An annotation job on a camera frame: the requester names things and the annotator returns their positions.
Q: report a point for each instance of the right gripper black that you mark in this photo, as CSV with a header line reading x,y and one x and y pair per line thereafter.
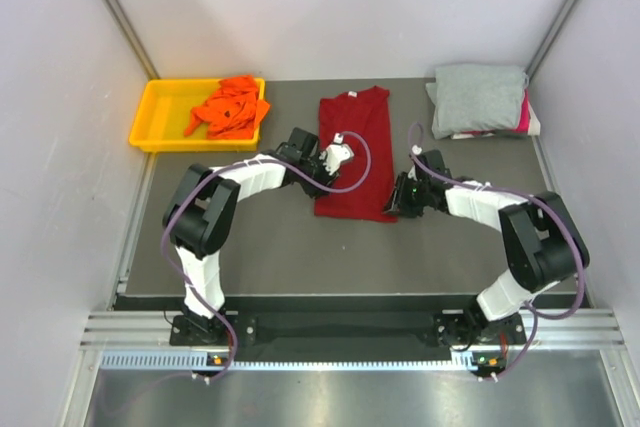
x,y
406,208

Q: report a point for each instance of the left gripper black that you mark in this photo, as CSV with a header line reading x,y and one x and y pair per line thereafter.
x,y
325,179

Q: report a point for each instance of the dark red t shirt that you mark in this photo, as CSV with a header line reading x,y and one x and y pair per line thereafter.
x,y
365,113

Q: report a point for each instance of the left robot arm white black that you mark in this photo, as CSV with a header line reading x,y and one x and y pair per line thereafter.
x,y
203,207

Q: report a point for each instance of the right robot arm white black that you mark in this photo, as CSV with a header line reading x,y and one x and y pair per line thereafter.
x,y
542,244

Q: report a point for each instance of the orange t shirt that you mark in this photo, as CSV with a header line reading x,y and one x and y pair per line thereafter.
x,y
232,112

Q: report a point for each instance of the folded grey t shirt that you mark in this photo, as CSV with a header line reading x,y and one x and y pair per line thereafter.
x,y
476,98

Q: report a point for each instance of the yellow plastic bin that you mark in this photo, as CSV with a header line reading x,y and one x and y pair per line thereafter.
x,y
164,112

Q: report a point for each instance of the folded pink white t shirt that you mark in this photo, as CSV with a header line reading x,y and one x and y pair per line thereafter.
x,y
528,126

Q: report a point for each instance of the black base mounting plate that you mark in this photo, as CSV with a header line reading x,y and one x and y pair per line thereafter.
x,y
427,328

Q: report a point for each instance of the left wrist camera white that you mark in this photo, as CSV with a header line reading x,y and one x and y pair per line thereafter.
x,y
336,154

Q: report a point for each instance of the aluminium frame rail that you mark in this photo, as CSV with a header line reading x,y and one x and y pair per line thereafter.
x,y
587,329

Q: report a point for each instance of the grey slotted cable duct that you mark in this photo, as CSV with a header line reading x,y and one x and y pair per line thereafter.
x,y
203,361

